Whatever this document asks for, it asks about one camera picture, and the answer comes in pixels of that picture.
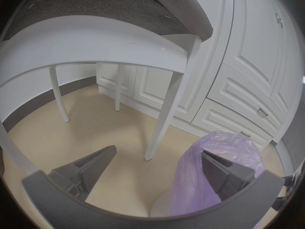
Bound white wardrobe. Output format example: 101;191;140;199
95;0;303;150

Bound purple plastic bag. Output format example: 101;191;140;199
169;131;266;216

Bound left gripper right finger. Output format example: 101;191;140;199
201;150;256;201

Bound white trash bin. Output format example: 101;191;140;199
151;189;175;218

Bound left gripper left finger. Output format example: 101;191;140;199
51;145;117;197

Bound white chair dark grey cushions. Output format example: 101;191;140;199
0;0;213;176

